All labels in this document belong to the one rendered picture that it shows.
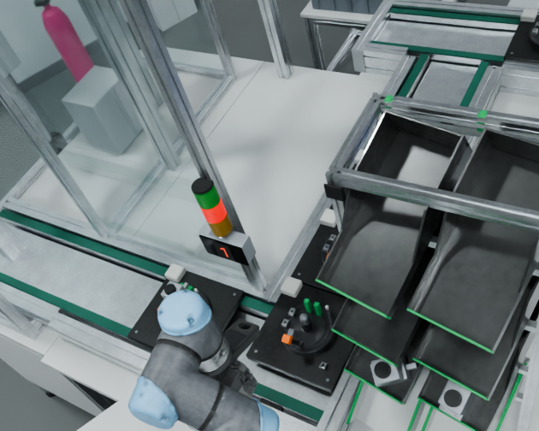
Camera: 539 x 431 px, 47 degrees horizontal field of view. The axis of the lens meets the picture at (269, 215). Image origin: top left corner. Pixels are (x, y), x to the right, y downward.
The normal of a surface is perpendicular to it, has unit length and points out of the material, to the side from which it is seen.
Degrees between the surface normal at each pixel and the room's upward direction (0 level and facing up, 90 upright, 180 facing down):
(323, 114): 0
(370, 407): 45
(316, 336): 0
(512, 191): 25
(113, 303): 0
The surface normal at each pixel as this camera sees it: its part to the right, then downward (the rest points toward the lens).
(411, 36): -0.22, -0.62
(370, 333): -0.46, -0.27
